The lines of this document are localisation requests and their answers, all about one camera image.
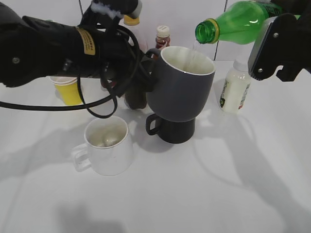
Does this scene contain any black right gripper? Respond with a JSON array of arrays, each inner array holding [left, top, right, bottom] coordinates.
[[248, 0, 311, 82]]

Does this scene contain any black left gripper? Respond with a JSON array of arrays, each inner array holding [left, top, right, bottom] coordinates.
[[0, 4, 155, 96]]

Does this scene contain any green sprite bottle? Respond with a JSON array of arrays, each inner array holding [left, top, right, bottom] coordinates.
[[195, 0, 302, 45]]

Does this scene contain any gray ceramic mug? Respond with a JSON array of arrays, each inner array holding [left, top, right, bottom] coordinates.
[[146, 46, 216, 122]]

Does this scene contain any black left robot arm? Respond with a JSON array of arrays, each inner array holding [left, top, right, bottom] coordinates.
[[0, 0, 155, 96]]

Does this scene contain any yellow paper cup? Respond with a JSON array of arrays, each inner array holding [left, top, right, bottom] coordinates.
[[50, 76, 82, 106]]

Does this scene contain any white milk bottle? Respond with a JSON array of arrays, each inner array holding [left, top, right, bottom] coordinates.
[[219, 58, 252, 113]]

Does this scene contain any dark red ceramic mug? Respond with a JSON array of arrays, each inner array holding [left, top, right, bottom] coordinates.
[[100, 80, 115, 92]]

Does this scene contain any cola bottle yellow cap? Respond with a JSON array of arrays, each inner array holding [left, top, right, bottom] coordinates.
[[122, 15, 148, 110]]

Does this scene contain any brown coffee drink bottle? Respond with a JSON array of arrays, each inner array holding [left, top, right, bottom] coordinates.
[[155, 25, 171, 50]]

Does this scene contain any white ceramic mug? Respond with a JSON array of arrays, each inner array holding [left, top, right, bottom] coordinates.
[[71, 116, 135, 176]]

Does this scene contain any black ceramic mug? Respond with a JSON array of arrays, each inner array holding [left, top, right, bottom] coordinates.
[[145, 114, 195, 144]]

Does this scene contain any black cable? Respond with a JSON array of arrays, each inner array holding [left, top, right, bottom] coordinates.
[[0, 14, 146, 119]]

